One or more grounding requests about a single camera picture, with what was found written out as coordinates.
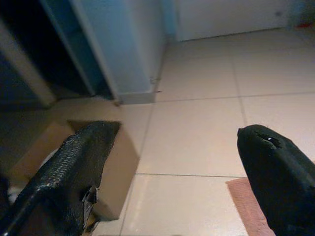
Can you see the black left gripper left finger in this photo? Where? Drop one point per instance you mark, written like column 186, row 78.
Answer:
column 66, row 177

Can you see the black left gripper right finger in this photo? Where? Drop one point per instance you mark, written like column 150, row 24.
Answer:
column 278, row 177

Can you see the pink floor mat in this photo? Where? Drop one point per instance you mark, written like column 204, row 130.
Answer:
column 246, row 204

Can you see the brown cardboard box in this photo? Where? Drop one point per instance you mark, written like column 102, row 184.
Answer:
column 120, row 172

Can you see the small red object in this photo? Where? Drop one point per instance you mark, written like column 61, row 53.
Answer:
column 304, row 25

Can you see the white door frame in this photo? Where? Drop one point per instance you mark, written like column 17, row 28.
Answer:
column 78, row 49

